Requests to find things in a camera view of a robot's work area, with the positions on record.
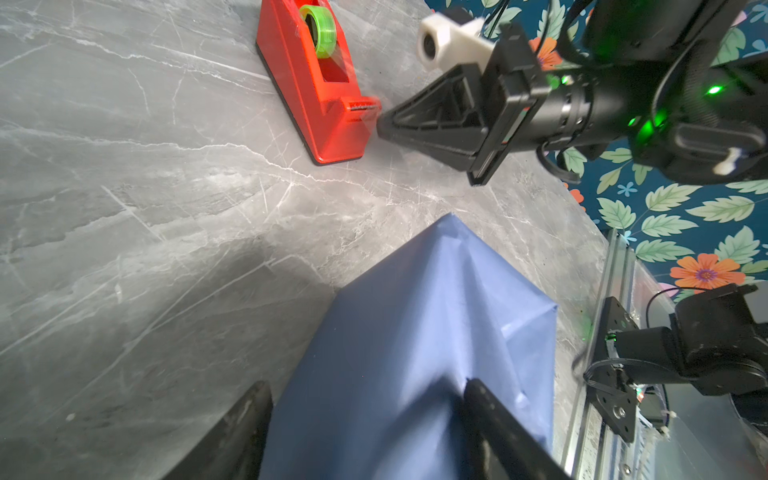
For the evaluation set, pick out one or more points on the red tape dispenser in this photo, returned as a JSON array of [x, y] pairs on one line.
[[307, 56]]

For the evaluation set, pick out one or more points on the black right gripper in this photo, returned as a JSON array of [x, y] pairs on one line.
[[468, 121]]

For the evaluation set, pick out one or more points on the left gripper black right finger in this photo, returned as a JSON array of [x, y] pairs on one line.
[[493, 432]]

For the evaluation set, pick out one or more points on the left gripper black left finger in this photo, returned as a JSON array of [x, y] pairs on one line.
[[234, 447]]

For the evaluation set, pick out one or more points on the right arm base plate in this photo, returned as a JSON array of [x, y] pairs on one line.
[[608, 387]]

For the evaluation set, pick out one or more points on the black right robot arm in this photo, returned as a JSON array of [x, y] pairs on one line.
[[643, 71]]

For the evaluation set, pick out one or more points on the light blue wrapping paper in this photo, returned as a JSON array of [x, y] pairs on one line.
[[377, 394]]

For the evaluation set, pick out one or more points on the aluminium mounting rail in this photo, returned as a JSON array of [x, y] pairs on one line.
[[607, 437]]

